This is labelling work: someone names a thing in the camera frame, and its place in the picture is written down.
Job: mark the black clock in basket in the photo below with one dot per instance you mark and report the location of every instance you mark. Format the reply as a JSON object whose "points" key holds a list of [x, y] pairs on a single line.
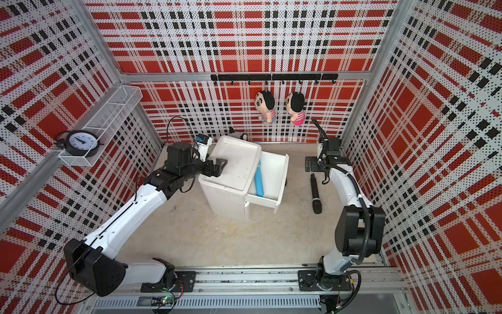
{"points": [[79, 143]]}

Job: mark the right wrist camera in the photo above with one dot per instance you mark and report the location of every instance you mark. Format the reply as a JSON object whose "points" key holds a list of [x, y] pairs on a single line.
{"points": [[332, 146]]}

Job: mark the white wire basket shelf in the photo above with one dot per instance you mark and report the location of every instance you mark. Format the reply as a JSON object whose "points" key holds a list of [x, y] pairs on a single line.
{"points": [[106, 122]]}

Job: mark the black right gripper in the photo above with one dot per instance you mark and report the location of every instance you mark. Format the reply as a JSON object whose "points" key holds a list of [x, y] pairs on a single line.
{"points": [[313, 166]]}

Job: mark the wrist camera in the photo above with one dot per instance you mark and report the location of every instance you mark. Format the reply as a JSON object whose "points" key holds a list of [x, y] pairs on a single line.
{"points": [[332, 146], [203, 142]]}

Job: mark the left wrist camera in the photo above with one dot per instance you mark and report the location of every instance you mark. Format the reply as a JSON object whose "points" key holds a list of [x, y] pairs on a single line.
{"points": [[203, 142]]}

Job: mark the white top drawer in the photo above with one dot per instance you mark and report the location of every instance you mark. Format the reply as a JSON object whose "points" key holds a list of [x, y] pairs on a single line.
{"points": [[274, 170]]}

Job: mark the white three-drawer cabinet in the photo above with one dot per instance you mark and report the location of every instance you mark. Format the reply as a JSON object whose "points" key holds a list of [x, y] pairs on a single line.
{"points": [[227, 193]]}

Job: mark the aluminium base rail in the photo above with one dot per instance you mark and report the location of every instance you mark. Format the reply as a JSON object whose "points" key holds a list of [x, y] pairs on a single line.
{"points": [[266, 289]]}

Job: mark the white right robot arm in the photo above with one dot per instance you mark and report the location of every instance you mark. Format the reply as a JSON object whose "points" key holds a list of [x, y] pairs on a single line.
{"points": [[358, 234]]}

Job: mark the grey plush toy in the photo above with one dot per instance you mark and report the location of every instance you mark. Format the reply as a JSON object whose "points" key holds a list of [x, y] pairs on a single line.
{"points": [[239, 135]]}

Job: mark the black hook rail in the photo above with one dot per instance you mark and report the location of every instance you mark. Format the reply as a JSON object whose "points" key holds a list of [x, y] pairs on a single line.
{"points": [[275, 77]]}

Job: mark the boy doll striped shirt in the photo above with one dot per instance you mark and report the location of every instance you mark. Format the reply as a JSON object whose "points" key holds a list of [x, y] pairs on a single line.
{"points": [[265, 105]]}

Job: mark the boy doll pink shirt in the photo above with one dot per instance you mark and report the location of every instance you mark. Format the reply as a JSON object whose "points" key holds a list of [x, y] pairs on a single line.
{"points": [[295, 107]]}

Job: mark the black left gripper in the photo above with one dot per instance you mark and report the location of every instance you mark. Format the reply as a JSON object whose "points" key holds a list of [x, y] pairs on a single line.
{"points": [[209, 164]]}

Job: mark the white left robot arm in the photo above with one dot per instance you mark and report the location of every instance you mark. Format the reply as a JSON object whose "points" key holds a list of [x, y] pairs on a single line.
{"points": [[92, 262]]}

